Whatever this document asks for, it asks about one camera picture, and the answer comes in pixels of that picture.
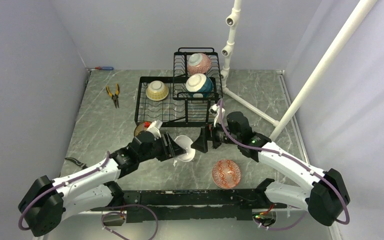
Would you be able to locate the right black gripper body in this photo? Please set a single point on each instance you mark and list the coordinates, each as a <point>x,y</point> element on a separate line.
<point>219,135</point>

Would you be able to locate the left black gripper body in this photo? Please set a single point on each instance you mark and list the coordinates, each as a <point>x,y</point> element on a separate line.
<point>158,150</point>

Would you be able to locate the black wire dish rack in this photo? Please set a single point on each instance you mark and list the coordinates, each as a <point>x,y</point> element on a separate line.
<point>180,108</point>

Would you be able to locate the teal white bowl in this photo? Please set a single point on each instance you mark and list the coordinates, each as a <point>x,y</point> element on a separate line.
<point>199,86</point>

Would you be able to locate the yellow sun pattern bowl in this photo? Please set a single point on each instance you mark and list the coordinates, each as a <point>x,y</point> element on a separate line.
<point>157,91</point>

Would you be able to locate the pink floral bowl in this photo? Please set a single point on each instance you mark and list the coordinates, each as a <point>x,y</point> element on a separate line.
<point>198,63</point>

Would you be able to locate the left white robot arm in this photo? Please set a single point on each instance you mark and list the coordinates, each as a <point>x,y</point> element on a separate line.
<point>50,201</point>

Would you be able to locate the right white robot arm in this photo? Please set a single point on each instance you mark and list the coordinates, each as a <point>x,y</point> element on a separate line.
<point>320,193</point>

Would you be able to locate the brown glazed bowl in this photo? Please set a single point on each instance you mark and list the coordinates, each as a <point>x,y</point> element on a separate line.
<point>143,126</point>

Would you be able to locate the red geometric pattern bowl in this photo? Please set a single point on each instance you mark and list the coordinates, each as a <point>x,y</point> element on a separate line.
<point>226,174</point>

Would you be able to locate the red blue screwdriver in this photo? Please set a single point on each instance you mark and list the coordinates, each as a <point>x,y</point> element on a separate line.
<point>104,68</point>

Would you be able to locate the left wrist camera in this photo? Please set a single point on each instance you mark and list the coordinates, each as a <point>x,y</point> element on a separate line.
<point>154,128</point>

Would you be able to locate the yellow handled pliers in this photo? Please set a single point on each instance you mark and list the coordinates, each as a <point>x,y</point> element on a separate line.
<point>114,96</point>

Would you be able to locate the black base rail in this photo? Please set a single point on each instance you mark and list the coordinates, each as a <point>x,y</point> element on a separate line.
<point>206,204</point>

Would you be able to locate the black handled pliers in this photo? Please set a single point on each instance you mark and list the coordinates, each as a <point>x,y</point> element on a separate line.
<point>76,162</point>

